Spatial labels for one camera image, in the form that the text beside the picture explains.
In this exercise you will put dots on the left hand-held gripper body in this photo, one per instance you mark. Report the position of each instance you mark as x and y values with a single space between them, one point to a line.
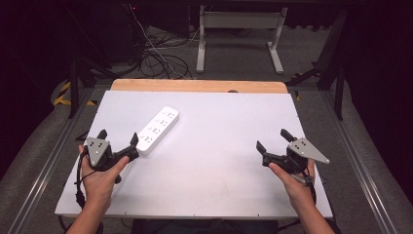
97 151

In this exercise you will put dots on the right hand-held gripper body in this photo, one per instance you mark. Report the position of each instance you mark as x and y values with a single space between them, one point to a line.
303 150

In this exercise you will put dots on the white power strip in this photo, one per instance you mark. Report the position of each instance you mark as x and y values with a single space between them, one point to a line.
158 130

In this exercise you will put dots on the person's left hand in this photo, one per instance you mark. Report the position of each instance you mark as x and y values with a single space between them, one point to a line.
97 187

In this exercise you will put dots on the person's right hand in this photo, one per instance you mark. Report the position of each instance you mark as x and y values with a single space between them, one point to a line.
297 190

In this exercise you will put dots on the yellow black hazard tape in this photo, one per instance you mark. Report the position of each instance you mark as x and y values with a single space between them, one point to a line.
65 97

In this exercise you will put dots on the black metal stand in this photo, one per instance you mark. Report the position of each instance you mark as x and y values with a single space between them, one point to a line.
331 65
74 87

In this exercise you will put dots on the wooden table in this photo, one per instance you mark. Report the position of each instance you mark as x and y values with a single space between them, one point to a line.
195 86

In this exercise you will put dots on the person's dark trousers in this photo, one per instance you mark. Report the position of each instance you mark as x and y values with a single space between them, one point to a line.
204 226

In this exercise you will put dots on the dark equipment cabinet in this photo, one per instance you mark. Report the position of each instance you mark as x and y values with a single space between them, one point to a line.
125 29

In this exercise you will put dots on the aluminium floor rail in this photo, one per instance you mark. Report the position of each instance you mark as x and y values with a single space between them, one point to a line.
48 165
357 162

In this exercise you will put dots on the white metal desk frame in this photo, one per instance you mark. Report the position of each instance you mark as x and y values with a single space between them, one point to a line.
240 20

